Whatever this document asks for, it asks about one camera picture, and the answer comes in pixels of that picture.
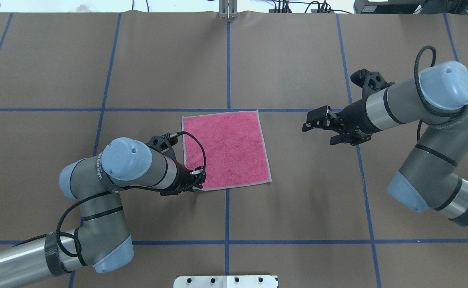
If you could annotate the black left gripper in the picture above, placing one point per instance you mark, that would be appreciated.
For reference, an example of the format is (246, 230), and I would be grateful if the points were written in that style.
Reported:
(183, 178)

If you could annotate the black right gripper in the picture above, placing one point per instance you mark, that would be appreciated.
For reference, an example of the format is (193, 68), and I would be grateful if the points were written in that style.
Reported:
(356, 115)

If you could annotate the pink towel with white edge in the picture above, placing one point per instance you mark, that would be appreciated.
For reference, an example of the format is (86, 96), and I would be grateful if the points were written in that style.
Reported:
(232, 146)

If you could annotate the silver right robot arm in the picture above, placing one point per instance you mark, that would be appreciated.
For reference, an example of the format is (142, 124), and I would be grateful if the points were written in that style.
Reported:
(437, 96)

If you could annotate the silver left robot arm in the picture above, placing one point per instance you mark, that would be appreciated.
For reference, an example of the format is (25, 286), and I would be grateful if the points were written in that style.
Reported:
(93, 231)

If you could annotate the white mounting plate with bolts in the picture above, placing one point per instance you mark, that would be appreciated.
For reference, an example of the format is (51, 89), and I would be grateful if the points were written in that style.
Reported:
(227, 281)

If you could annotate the black box device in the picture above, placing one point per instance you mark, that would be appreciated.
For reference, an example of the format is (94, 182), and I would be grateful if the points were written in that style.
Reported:
(386, 6)

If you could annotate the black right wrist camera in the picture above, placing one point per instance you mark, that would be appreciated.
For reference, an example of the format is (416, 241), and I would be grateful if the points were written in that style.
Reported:
(370, 82)

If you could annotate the aluminium frame post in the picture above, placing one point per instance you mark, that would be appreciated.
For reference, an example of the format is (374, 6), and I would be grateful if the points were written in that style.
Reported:
(228, 9)

